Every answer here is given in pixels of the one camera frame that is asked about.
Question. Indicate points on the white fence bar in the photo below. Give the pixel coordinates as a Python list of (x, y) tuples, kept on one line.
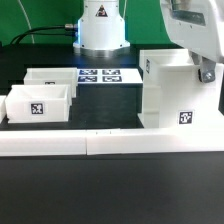
[(167, 140), (42, 143)]

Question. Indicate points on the white rear drawer box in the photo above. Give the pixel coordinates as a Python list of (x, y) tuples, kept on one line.
[(44, 76)]

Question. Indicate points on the white left front fence bar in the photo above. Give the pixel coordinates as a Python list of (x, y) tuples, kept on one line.
[(42, 143)]

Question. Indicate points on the white drawer box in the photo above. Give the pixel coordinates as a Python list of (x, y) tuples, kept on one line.
[(44, 76), (38, 103)]

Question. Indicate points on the white left fence block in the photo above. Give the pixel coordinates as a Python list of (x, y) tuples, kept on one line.
[(2, 107)]

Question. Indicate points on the white front drawer box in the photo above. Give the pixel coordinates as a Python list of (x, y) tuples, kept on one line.
[(38, 103)]

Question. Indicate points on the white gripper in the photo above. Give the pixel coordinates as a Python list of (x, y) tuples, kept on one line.
[(197, 25)]

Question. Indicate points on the white drawer cabinet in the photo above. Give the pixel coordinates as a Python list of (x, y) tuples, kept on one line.
[(173, 95)]

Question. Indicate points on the white marker plate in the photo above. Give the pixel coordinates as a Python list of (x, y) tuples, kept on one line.
[(109, 76)]

